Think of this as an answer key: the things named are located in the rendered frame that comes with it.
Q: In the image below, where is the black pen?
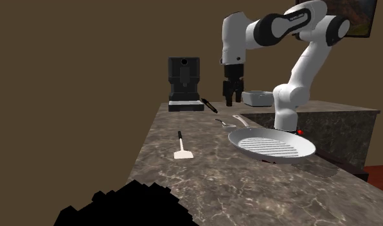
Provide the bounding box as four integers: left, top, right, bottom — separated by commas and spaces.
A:
200, 97, 219, 114

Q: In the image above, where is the dark marbled robot stand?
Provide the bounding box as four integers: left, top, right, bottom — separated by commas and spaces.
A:
240, 100, 381, 182

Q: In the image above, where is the white spatula with black handle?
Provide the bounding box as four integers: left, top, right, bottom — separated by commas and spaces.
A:
173, 130, 195, 160

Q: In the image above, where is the black coffee machine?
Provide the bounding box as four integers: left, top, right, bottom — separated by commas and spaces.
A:
167, 56, 206, 113

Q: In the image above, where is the grey rectangular dish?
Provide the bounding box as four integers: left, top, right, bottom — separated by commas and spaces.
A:
241, 90, 276, 108

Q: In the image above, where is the small silver measuring spoon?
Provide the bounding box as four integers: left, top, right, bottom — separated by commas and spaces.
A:
214, 118, 237, 130

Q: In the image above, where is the grey grill pan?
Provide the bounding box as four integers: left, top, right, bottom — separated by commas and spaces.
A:
227, 114, 317, 165

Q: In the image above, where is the framed wall picture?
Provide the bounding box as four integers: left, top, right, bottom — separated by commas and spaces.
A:
295, 0, 378, 39

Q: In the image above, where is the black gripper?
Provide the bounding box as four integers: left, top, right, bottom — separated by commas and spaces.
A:
222, 63, 245, 107

